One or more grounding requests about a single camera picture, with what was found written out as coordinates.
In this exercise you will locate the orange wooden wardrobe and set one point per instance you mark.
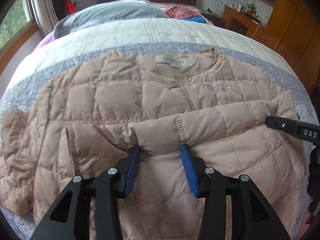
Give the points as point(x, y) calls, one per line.
point(293, 32)

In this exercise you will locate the wood framed side window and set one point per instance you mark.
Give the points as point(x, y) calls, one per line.
point(18, 26)

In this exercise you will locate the beige curtain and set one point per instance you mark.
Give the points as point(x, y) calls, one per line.
point(45, 16)

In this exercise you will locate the beige quilted jacket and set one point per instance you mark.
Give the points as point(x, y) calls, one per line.
point(88, 118)

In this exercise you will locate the wooden desk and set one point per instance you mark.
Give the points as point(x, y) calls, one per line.
point(240, 23)

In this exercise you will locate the grey floral quilted bedspread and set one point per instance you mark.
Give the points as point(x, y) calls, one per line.
point(151, 36)

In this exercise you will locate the grey pillow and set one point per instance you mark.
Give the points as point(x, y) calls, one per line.
point(105, 13)

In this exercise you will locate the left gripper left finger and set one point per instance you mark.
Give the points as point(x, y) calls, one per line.
point(69, 215)

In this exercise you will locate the red patterned cloth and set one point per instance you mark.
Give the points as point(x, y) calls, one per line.
point(182, 12)

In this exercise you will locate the black gloved right hand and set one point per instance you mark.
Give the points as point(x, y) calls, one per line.
point(313, 180)

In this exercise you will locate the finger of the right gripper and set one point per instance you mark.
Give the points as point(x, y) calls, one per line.
point(298, 129)

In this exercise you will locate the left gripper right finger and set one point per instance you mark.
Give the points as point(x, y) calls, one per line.
point(253, 217)

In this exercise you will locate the blue cloth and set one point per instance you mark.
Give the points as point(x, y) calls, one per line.
point(196, 19)

